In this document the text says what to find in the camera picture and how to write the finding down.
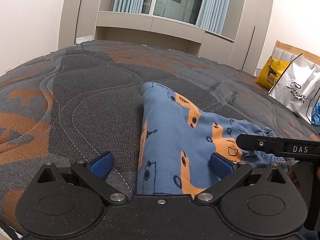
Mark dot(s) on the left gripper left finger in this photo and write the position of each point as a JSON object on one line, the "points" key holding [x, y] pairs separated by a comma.
{"points": [[101, 165]]}

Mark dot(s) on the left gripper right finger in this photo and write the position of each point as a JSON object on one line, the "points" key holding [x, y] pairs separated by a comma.
{"points": [[221, 166]]}

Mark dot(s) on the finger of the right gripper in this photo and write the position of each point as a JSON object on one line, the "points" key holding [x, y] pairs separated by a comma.
{"points": [[272, 145]]}

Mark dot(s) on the blue orange patterned pants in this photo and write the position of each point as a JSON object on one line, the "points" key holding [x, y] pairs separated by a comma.
{"points": [[178, 140]]}

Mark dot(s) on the white shopping bag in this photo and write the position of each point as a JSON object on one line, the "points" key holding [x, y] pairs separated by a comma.
{"points": [[298, 88]]}

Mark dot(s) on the grey orange quilted mattress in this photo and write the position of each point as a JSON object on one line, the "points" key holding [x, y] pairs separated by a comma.
{"points": [[78, 102]]}

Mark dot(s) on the yellow shopping bag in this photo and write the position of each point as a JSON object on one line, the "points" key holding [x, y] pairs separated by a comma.
{"points": [[271, 72]]}

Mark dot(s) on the wooden headboard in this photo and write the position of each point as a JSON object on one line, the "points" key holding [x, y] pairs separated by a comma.
{"points": [[287, 53]]}

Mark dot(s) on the right blue curtain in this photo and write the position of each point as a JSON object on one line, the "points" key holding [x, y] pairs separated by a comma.
{"points": [[212, 15]]}

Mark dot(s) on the beige wardrobe cabinet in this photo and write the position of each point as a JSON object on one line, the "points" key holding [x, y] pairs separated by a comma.
{"points": [[78, 19]]}

